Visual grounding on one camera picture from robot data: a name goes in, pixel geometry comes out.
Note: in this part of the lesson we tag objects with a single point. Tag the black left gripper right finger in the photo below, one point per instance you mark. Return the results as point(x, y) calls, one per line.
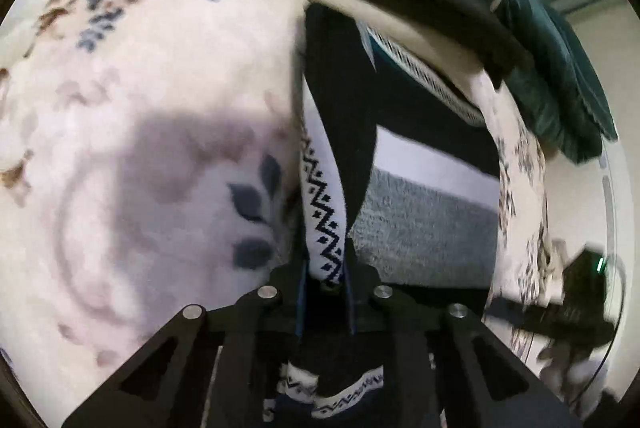
point(441, 367)

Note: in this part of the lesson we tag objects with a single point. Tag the white floral fleece blanket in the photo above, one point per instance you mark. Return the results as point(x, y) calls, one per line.
point(150, 160)

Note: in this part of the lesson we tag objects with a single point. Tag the striped black white teal sweater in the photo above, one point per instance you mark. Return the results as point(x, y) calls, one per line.
point(400, 218)

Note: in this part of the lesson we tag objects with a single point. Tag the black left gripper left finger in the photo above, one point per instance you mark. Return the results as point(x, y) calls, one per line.
point(204, 368)

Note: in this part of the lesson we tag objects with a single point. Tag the dark green folded garment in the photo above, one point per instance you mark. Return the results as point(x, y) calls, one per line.
point(558, 92)

